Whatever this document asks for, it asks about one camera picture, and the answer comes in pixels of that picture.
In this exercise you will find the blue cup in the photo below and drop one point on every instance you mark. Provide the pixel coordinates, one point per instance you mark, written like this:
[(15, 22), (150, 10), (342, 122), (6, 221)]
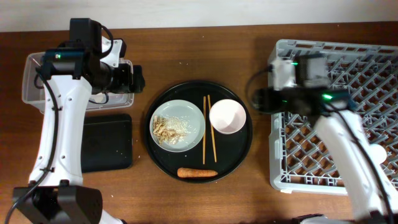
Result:
[(377, 153)]

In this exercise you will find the round black serving tray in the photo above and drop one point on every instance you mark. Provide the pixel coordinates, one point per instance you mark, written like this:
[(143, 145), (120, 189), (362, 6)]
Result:
[(224, 153)]

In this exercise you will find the light grey plate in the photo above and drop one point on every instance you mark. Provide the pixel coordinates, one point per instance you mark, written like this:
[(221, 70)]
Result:
[(184, 110)]

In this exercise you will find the pink bowl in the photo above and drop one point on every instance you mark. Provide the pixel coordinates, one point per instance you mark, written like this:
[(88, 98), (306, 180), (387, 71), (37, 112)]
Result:
[(227, 116)]

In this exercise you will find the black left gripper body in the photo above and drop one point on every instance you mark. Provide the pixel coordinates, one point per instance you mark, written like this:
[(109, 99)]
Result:
[(118, 80)]

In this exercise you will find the black rectangular tray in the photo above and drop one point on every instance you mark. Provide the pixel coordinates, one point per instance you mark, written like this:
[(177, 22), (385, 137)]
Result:
[(106, 143)]

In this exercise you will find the right wooden chopstick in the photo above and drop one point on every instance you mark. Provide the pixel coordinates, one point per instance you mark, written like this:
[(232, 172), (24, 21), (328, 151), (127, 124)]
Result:
[(212, 131)]

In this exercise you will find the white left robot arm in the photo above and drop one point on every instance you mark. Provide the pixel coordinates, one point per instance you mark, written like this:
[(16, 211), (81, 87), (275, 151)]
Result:
[(55, 193)]

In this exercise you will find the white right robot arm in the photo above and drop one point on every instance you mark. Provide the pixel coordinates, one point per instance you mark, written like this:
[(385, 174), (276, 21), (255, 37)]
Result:
[(339, 127)]

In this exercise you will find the left wooden chopstick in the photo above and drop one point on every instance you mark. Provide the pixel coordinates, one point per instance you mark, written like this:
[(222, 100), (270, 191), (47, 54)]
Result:
[(204, 134)]

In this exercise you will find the wooden chopstick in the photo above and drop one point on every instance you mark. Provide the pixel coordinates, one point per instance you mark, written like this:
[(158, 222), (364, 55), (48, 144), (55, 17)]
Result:
[(204, 134), (212, 131)]

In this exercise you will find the orange carrot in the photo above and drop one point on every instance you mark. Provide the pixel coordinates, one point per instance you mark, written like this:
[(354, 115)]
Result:
[(195, 173)]

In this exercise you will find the clear plastic waste bin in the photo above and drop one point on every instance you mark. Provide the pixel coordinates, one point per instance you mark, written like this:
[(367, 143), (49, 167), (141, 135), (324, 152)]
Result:
[(35, 97)]

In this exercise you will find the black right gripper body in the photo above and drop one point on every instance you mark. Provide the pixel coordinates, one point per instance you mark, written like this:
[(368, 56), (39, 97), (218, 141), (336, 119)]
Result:
[(286, 100)]

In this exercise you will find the grey dishwasher rack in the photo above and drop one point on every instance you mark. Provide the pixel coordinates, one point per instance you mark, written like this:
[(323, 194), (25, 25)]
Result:
[(299, 162)]

